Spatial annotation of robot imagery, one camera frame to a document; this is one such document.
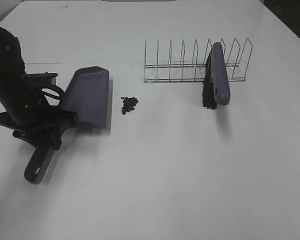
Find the pile of coffee beans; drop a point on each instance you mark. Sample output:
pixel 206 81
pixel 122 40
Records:
pixel 129 104

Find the grey plastic dustpan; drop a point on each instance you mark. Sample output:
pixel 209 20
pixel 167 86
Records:
pixel 88 95

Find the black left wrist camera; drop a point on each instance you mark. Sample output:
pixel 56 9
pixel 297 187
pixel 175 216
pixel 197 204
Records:
pixel 43 79

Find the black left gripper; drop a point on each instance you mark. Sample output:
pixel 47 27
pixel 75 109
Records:
pixel 27 129

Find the chrome wire dish rack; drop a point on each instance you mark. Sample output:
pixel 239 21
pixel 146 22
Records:
pixel 163 63

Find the grey hand brush black bristles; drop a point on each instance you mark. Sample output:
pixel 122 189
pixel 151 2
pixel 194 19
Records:
pixel 216 88

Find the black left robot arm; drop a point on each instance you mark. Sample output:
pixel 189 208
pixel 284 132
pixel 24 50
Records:
pixel 32 110

